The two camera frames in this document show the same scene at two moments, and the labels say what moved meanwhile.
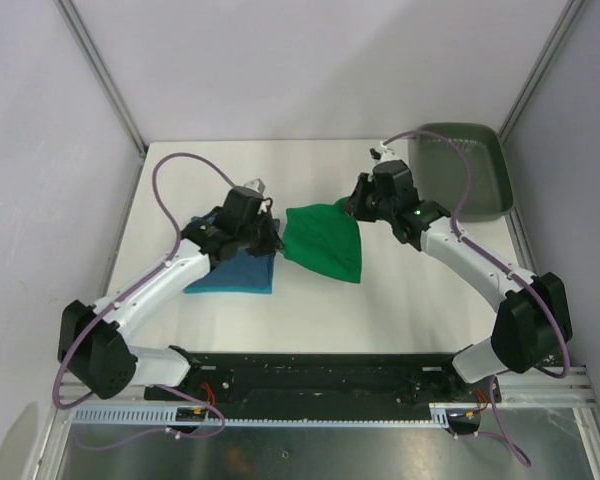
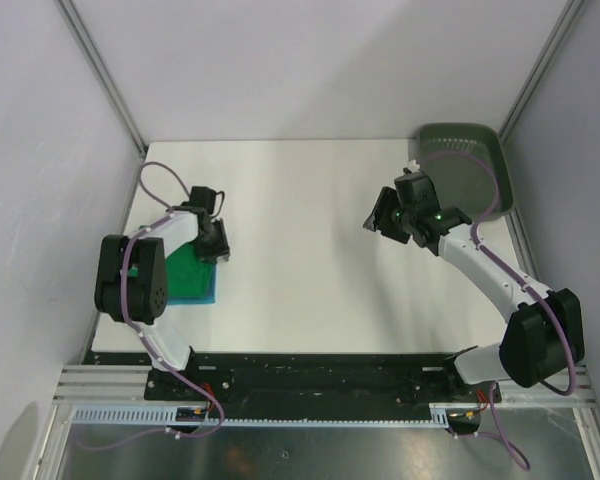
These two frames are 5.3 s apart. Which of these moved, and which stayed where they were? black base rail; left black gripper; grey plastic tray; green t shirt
Moved: green t shirt; left black gripper
Stayed: black base rail; grey plastic tray
